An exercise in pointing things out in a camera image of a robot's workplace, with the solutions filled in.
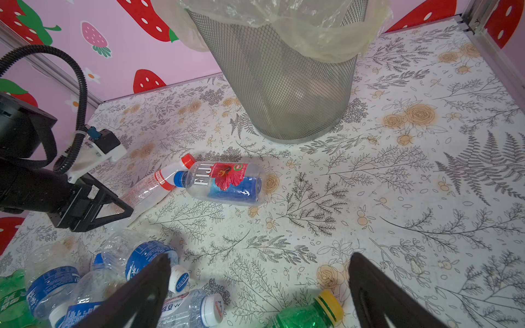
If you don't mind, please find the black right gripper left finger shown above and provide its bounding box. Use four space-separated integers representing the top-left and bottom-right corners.
74 254 170 327

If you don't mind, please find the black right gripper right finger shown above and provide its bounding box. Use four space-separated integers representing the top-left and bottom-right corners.
348 253 445 327

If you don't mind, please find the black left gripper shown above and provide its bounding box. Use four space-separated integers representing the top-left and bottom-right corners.
1 160 133 232

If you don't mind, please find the clear bottle red cap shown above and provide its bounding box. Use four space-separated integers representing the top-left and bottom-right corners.
116 154 196 226

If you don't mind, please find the Fiji bottle red flower label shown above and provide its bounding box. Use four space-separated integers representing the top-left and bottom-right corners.
174 161 267 206

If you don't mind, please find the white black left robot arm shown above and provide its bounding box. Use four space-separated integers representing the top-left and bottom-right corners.
1 94 133 232

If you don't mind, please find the translucent plastic bin liner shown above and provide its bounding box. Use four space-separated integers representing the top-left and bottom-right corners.
152 1 392 64

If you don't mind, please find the crushed clear bottle white cap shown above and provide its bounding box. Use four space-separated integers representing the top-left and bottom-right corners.
157 289 224 328

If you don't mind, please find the clear bottle blue label white cap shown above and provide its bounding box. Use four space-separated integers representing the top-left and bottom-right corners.
101 229 189 294

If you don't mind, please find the upright bottle blue cap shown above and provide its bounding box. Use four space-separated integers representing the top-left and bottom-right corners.
49 254 124 327

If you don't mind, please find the green bottle right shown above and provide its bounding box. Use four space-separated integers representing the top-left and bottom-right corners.
265 290 345 328

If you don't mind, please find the clear bottle blue label left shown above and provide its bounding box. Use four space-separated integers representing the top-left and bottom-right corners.
25 242 81 327

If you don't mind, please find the green bottle yellow cap left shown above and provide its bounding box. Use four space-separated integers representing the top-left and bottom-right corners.
1 270 37 328

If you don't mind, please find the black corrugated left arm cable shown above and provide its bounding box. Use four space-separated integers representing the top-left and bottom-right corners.
0 44 89 175

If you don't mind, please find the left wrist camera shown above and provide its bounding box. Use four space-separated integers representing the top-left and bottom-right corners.
66 127 127 184

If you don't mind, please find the aluminium left corner post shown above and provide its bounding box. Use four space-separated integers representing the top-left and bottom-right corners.
1 23 79 94

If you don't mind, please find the aluminium corner post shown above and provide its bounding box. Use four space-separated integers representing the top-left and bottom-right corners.
462 0 524 110
1 23 79 94

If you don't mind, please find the grey wire mesh bin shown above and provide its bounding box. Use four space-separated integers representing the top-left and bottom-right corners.
189 12 357 144

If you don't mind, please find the aluminium right corner post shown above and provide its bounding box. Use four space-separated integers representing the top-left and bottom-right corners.
462 0 524 110

